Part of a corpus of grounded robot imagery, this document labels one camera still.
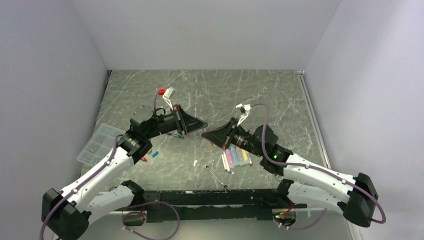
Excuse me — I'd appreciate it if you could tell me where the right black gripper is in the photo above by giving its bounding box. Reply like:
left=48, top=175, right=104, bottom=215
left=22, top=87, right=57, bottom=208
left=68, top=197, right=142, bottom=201
left=203, top=117, right=264, bottom=158

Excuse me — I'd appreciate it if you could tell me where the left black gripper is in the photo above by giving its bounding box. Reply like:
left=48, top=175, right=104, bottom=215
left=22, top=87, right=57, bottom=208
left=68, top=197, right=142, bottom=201
left=143, top=102, right=206, bottom=138

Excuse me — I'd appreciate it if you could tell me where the orange marker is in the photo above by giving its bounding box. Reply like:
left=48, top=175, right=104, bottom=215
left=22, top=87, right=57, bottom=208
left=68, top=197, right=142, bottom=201
left=202, top=126, right=216, bottom=154

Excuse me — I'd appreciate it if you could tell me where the green marker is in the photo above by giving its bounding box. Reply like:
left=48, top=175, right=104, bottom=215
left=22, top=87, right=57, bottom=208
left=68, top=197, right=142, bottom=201
left=166, top=132, right=185, bottom=139

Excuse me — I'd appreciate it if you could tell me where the blue highlighter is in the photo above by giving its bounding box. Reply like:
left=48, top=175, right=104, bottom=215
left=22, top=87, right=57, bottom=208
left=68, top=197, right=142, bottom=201
left=230, top=146, right=240, bottom=167

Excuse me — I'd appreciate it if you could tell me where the red capped white marker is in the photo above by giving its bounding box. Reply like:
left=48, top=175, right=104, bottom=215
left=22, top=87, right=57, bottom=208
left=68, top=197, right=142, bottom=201
left=221, top=152, right=229, bottom=172

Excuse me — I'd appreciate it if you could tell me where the pink highlighter body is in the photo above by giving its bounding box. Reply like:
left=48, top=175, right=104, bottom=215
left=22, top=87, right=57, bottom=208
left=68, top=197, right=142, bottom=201
left=225, top=149, right=235, bottom=169

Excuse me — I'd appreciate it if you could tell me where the yellow highlighter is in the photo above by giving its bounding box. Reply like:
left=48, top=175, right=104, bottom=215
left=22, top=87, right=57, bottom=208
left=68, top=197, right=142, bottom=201
left=241, top=149, right=250, bottom=165

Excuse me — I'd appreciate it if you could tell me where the orange highlighter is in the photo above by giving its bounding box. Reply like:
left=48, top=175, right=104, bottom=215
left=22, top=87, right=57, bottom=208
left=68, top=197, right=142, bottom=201
left=236, top=147, right=245, bottom=166

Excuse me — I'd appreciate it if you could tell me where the blue capped white marker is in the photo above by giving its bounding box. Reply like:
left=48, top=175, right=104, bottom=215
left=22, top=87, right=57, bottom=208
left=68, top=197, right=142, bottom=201
left=225, top=153, right=232, bottom=174

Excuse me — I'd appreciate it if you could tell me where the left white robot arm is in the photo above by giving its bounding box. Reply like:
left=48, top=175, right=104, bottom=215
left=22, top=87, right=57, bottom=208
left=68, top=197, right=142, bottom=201
left=38, top=104, right=208, bottom=240

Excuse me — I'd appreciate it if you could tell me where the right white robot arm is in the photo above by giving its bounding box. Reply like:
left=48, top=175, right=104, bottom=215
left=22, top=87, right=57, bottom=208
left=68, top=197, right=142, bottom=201
left=201, top=118, right=379, bottom=228

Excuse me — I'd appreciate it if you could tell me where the silver ratchet wrench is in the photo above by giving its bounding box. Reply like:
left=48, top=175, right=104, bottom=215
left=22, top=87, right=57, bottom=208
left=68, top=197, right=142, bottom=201
left=205, top=165, right=228, bottom=190

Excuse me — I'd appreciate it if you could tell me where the clear plastic parts box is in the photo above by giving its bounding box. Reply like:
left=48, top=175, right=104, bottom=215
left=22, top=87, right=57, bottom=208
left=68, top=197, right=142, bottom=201
left=76, top=123, right=125, bottom=167

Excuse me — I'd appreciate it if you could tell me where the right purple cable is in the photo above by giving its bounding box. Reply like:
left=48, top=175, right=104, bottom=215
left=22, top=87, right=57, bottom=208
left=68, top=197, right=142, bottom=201
left=250, top=103, right=387, bottom=232

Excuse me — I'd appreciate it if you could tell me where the purple cable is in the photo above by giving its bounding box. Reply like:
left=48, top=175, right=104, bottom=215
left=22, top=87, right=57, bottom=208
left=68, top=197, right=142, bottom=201
left=250, top=103, right=387, bottom=232
left=39, top=91, right=181, bottom=240

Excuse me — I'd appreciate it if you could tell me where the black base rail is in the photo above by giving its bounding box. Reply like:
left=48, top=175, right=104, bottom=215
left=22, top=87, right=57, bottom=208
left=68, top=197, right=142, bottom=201
left=120, top=188, right=307, bottom=223

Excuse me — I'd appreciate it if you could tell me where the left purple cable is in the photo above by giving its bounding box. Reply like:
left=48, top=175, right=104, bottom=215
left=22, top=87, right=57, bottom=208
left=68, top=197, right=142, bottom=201
left=39, top=91, right=181, bottom=240

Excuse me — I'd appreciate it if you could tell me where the aluminium side rail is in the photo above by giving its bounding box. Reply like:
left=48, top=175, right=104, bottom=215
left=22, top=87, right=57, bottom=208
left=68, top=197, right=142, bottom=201
left=296, top=70, right=332, bottom=169

